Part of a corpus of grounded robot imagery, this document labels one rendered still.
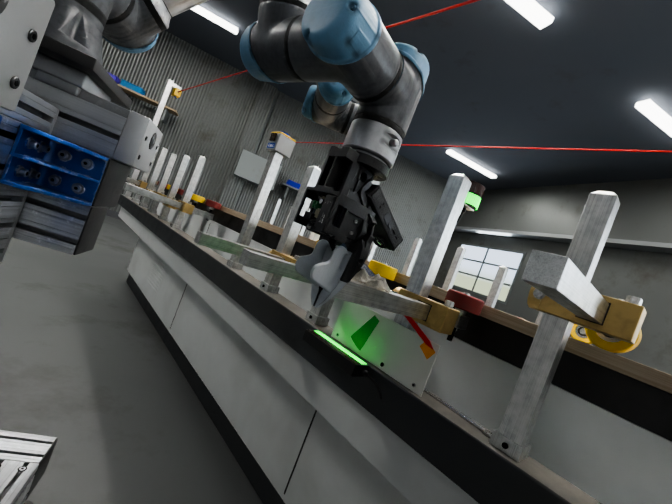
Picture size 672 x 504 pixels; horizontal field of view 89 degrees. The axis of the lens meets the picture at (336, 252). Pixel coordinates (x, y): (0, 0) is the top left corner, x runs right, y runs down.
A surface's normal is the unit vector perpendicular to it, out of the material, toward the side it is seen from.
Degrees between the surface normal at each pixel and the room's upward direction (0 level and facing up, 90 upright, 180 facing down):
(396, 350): 90
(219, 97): 90
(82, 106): 90
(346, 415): 90
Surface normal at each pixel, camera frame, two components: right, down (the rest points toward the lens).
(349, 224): 0.64, 0.25
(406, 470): -0.68, -0.26
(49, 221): 0.31, 0.12
